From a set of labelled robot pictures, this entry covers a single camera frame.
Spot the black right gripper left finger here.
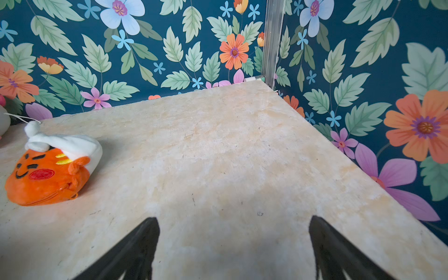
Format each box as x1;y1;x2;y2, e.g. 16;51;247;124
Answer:
75;218;160;280

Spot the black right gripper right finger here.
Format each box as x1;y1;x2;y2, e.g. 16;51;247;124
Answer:
309;215;394;280

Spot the aluminium frame corner post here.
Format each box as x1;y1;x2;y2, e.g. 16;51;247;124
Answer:
261;0;285;89

